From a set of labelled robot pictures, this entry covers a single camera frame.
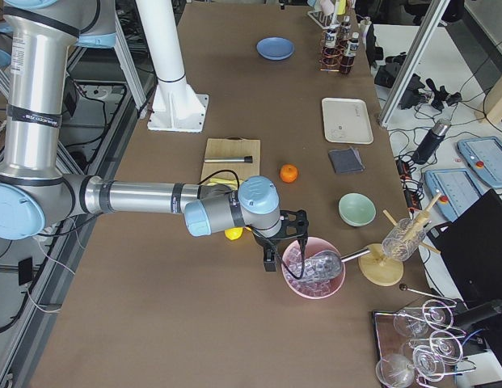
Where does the cream rabbit tray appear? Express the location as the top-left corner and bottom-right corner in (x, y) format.
(322, 97), (373, 145)

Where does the wooden cutting board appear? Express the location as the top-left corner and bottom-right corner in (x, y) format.
(200, 138), (261, 182)

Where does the wine glass rack tray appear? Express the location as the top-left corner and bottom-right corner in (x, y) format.
(372, 299), (476, 387)

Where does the dark drink bottle upper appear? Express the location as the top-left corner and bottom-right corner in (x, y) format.
(321, 24), (339, 70)

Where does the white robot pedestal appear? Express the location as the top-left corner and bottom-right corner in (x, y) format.
(137, 0), (209, 133)

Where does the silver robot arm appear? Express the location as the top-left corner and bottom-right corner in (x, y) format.
(0, 1), (308, 271)

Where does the orange fruit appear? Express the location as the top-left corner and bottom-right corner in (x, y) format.
(279, 164), (299, 183)

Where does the wooden glass holder stand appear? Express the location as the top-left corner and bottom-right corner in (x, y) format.
(358, 192), (440, 286)

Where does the black thermos bottle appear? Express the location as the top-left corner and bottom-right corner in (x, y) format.
(411, 119), (451, 165)

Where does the yellow lemon lower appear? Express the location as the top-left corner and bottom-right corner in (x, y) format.
(224, 227), (243, 241)

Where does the blue teach pendant near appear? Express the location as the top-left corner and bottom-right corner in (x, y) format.
(424, 168), (485, 221)

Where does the yellow plastic knife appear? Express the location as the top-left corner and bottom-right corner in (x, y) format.
(205, 177), (243, 190)

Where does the white wire cup rack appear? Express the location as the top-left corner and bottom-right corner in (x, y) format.
(307, 0), (348, 29)

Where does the dark drink bottle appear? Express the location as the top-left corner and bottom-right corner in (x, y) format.
(339, 32), (360, 74)
(321, 24), (339, 70)
(339, 15), (351, 46)

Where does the blue teach pendant far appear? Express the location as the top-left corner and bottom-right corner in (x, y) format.
(457, 137), (502, 188)

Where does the copper wire bottle rack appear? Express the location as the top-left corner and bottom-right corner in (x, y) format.
(318, 23), (360, 74)

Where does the dark drink bottle lower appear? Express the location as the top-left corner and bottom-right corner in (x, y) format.
(339, 32), (360, 74)

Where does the pink bowl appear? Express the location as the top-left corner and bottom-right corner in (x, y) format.
(281, 237), (346, 300)

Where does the black monitor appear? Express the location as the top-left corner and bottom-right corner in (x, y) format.
(428, 189), (502, 306)

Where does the mint green bowl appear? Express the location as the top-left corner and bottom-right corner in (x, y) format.
(338, 193), (377, 227)

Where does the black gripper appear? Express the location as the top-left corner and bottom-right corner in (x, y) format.
(251, 209), (308, 272)

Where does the blue plate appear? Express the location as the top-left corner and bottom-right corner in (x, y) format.
(255, 36), (295, 61)

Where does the clear patterned glass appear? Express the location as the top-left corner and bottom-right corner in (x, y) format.
(382, 218), (428, 262)

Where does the grey folded cloth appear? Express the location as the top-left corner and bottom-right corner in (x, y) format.
(328, 147), (365, 174)

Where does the aluminium frame post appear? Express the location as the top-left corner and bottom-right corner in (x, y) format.
(378, 0), (449, 129)

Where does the blue teach pendant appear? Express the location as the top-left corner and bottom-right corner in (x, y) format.
(457, 137), (502, 188)
(424, 168), (485, 221)

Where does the dark drink bottle right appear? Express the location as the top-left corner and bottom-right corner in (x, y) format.
(339, 15), (351, 46)

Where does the steel ice scoop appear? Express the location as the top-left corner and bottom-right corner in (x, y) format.
(299, 247), (370, 282)

